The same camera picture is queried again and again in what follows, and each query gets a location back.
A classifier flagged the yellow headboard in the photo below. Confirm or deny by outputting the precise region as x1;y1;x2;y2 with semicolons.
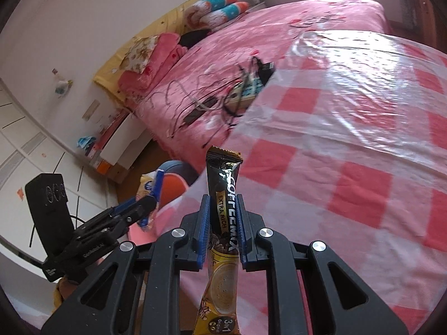
92;0;213;105

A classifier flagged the white nightstand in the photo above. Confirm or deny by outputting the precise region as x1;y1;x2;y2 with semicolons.
99;108;154;168

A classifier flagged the dark cloth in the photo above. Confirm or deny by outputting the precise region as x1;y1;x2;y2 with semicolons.
178;30;210;47

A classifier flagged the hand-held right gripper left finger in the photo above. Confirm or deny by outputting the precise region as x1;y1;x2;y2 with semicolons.
41;193;211;335

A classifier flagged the person's left hand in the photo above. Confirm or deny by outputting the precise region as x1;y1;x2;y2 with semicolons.
87;253;119;276

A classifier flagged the plastic bag on wall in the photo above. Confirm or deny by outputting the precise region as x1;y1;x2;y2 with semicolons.
52;69;74;97

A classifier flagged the floral pillow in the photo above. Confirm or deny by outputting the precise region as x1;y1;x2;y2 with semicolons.
123;36;161;74

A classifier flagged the black power bank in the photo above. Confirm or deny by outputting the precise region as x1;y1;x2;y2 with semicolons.
183;96;217;126

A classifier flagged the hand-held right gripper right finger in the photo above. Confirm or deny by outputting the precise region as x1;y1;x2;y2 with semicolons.
235;193;410;335

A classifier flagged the black gold coffee stick packet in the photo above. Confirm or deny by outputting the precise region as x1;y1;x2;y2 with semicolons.
193;146;244;335

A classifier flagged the white power strip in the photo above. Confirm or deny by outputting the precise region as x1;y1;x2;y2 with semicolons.
227;77;264;110

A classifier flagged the brown wooden cabinet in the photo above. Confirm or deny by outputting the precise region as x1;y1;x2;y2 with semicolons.
405;0;441;47

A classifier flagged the cardboard box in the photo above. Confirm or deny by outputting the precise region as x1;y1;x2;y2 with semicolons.
108;162;131;184

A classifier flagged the wall switch plate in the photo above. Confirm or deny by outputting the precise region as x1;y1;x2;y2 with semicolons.
82;99;100;121

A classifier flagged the black charger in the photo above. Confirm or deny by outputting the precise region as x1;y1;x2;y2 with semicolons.
256;61;276;86

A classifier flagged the white wardrobe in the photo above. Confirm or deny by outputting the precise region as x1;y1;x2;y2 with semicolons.
0;78;112;273

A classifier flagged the bed with pink bedspread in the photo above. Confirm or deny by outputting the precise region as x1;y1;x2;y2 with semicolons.
117;0;392;164

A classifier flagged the tangle of thin cables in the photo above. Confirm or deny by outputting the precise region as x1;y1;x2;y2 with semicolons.
150;56;276;149

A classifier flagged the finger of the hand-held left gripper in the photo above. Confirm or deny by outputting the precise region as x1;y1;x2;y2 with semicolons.
111;169;165;217
106;213;154;240

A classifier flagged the yellow snack packet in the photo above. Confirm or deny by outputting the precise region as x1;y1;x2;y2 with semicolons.
139;171;166;233

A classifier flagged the blue round stool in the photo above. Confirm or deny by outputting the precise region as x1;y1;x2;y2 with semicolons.
159;160;199;185

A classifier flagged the folded pink blanket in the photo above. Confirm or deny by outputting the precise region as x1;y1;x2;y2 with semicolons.
118;32;189;95

